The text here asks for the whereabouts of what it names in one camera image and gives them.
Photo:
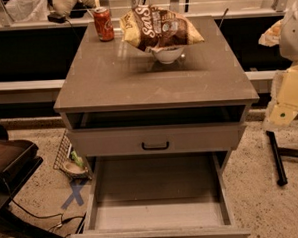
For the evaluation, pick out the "brown yellow chip bag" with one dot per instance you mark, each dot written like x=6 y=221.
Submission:
x=152 y=28

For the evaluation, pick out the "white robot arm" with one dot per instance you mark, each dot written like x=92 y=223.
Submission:
x=283 y=107

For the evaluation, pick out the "white bowl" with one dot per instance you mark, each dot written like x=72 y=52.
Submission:
x=167 y=56

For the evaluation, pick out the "small bowl on floor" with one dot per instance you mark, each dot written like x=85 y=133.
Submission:
x=74 y=171

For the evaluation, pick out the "white plastic bag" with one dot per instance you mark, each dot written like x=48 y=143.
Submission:
x=24 y=10

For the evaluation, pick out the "grey drawer cabinet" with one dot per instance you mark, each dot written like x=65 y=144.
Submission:
x=112 y=85

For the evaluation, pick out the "closed middle drawer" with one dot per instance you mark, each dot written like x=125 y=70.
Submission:
x=118 y=142

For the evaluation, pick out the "green toy on floor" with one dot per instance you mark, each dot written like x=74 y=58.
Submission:
x=76 y=159

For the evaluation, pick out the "open bottom drawer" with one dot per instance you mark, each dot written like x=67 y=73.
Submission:
x=165 y=196

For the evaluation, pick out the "blue tape cross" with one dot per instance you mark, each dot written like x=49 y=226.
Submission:
x=76 y=186

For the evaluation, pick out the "orange soda can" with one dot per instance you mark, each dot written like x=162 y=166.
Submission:
x=103 y=25

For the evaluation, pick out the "black stand leg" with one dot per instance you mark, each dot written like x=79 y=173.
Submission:
x=278 y=152

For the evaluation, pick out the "black power adapter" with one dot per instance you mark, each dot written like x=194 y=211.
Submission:
x=56 y=18

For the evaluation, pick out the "person in background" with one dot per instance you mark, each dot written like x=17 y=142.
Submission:
x=64 y=7

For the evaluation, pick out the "black drawer handle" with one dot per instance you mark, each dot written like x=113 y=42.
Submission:
x=159 y=147

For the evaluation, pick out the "wire rack on floor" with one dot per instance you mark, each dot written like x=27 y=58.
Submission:
x=63 y=152

